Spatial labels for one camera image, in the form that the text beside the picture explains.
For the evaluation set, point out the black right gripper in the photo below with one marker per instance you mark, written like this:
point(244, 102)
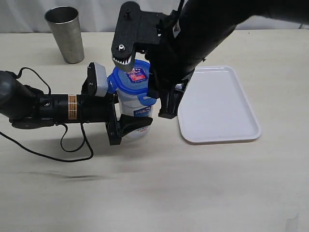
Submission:
point(172, 62)

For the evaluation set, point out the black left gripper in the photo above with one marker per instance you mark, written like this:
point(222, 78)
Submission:
point(92, 109)

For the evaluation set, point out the clear plastic tall container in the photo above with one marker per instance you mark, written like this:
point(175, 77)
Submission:
point(138, 106)

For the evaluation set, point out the blue snap-lock container lid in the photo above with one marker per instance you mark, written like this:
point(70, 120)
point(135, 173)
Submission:
point(134, 83)

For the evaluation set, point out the stainless steel tumbler cup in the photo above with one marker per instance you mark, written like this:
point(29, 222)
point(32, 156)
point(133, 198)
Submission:
point(64, 24)

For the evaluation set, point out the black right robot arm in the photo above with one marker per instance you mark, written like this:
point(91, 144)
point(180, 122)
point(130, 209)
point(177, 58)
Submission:
point(204, 25)

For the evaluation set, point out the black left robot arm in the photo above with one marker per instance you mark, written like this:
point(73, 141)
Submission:
point(29, 108)

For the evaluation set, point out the white rectangular plastic tray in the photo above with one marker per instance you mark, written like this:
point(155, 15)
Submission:
point(215, 109)

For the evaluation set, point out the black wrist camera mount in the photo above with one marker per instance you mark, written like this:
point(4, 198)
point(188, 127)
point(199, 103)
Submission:
point(97, 80)

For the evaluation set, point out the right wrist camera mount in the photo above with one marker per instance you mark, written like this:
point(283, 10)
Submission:
point(136, 31)

